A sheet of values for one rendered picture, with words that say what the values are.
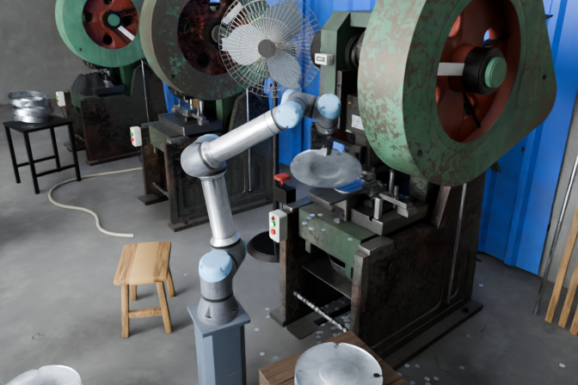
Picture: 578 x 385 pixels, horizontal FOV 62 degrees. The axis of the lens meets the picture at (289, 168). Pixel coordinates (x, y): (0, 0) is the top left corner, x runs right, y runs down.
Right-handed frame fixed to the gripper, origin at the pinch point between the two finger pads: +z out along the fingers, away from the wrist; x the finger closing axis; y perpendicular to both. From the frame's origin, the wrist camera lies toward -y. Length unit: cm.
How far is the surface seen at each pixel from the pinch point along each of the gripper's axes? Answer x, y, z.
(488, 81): -8, -49, -36
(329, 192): 7.2, -2.6, 23.5
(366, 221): 19.7, -17.7, 25.1
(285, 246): 22, 16, 55
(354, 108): -23.2, -12.6, 5.9
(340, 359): 74, -3, 12
